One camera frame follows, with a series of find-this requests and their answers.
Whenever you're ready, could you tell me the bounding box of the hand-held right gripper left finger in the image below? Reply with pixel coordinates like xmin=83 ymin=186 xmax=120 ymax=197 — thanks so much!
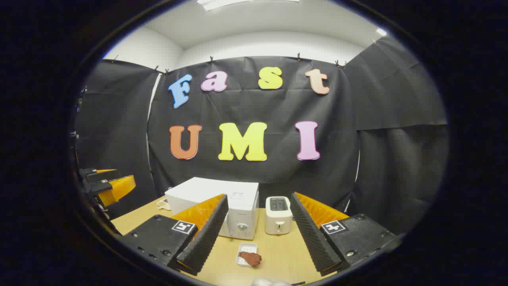
xmin=119 ymin=194 xmax=229 ymax=276

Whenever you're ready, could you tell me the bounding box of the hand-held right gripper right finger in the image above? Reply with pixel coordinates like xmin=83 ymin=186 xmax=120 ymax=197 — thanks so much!
xmin=290 ymin=192 xmax=397 ymax=276

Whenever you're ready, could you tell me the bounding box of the white microwave oven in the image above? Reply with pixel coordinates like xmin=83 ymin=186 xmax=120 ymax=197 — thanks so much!
xmin=165 ymin=177 xmax=260 ymax=241

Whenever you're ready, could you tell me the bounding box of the brown meat piece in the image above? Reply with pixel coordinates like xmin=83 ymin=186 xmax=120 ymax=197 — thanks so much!
xmin=239 ymin=251 xmax=262 ymax=267

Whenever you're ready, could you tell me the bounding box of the small white rectangular tray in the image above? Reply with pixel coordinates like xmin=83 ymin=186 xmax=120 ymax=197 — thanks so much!
xmin=236 ymin=243 xmax=258 ymax=267

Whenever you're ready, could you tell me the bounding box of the white toaster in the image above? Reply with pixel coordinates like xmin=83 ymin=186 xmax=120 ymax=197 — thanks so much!
xmin=265 ymin=196 xmax=293 ymax=235

